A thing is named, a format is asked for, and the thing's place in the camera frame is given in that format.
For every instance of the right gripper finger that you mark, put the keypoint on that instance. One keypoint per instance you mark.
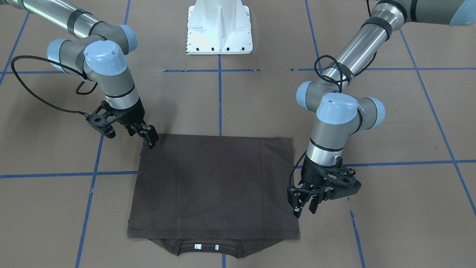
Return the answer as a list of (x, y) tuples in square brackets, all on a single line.
[(149, 134), (135, 129)]

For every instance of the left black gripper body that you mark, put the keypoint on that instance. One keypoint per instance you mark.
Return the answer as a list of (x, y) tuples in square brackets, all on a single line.
[(309, 174)]

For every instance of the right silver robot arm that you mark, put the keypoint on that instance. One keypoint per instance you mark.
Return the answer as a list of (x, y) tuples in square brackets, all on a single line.
[(99, 55)]

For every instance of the dark brown t-shirt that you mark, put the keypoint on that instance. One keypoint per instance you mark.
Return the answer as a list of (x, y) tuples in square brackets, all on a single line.
[(224, 194)]

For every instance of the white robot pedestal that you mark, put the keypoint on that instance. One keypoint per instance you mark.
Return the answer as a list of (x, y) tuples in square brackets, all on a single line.
[(219, 27)]

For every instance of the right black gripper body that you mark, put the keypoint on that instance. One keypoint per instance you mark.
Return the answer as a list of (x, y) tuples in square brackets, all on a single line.
[(132, 113)]

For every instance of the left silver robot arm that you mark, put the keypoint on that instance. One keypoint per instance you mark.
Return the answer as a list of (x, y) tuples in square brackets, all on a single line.
[(338, 115)]

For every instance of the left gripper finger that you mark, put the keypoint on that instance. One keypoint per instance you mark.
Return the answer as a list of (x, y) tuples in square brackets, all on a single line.
[(298, 202), (315, 202)]

